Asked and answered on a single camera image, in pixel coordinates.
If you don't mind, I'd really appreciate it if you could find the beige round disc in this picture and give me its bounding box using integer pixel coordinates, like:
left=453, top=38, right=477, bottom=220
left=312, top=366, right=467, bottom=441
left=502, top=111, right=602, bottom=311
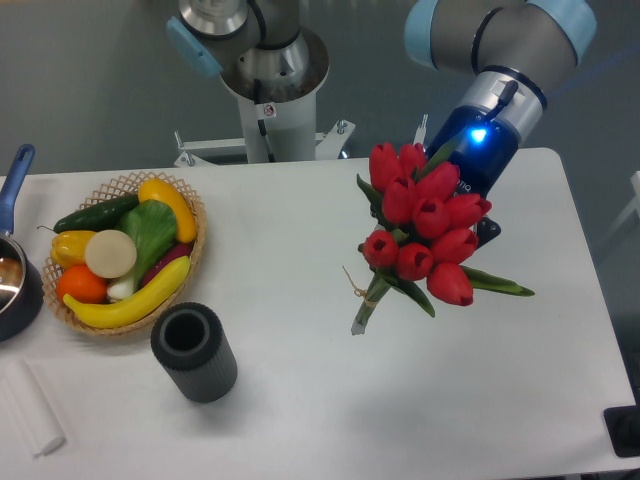
left=84, top=230, right=137, bottom=279

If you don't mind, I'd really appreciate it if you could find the white frame at right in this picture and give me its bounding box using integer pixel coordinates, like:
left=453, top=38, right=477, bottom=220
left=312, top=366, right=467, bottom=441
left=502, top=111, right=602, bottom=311
left=604, top=171, right=639, bottom=241

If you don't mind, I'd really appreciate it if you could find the white ribbed roll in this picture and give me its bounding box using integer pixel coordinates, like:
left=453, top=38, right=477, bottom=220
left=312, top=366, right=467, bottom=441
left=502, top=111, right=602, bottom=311
left=1, top=360, right=66, bottom=458

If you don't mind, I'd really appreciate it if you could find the green bok choy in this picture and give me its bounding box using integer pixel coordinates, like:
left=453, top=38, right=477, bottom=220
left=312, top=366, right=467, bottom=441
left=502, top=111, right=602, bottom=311
left=107, top=200, right=177, bottom=303

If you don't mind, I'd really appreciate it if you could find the orange fruit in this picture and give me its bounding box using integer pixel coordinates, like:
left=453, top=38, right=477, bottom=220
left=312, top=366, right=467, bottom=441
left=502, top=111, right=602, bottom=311
left=56, top=265, right=107, bottom=304

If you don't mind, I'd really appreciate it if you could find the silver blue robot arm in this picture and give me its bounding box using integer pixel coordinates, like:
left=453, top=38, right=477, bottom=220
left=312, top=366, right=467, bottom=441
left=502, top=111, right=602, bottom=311
left=166, top=1, right=597, bottom=195

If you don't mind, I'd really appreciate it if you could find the yellow bell pepper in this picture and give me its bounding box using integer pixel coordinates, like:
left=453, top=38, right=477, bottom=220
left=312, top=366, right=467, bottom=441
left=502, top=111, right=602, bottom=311
left=50, top=230, right=96, bottom=269

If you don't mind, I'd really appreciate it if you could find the blue handled saucepan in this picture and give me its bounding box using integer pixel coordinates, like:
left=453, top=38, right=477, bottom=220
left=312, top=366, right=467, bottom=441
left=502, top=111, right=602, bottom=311
left=1, top=144, right=43, bottom=341

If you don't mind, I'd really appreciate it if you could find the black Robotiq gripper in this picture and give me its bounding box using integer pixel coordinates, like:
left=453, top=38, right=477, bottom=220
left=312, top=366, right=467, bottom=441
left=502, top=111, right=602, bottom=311
left=426, top=105, right=520, bottom=249

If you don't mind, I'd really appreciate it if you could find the black device at edge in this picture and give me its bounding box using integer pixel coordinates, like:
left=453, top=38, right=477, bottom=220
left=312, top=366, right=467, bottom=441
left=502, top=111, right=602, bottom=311
left=603, top=405, right=639, bottom=458

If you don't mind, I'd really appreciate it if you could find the yellow squash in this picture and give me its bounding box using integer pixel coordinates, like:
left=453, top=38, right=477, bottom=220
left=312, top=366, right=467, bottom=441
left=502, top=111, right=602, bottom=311
left=138, top=178, right=197, bottom=243

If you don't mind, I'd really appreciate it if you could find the woven wicker basket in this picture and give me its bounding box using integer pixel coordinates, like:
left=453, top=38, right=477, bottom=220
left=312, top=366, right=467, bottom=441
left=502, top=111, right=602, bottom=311
left=41, top=171, right=207, bottom=336

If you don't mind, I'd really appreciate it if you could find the green cucumber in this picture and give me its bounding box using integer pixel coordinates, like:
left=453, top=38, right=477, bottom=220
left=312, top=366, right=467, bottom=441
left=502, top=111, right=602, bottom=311
left=38, top=194, right=139, bottom=234

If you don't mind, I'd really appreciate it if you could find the purple eggplant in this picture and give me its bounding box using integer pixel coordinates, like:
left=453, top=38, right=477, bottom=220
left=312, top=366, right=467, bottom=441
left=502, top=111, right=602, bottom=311
left=140, top=243, right=192, bottom=287

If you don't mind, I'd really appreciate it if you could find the dark grey ribbed vase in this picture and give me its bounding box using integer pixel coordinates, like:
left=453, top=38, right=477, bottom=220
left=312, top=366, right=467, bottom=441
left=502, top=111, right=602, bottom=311
left=150, top=302, right=238, bottom=403

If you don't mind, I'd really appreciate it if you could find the yellow banana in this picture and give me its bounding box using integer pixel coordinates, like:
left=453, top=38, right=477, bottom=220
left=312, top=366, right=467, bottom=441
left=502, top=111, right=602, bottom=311
left=63, top=256, right=191, bottom=330

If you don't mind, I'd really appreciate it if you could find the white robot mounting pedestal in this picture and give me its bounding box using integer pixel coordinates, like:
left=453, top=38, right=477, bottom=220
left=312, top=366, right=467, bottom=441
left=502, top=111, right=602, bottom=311
left=174, top=92, right=356, bottom=167

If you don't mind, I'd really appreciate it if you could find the red tulip bouquet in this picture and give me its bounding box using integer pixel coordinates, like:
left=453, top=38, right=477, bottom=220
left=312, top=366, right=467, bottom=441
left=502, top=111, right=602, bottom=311
left=351, top=142, right=534, bottom=335

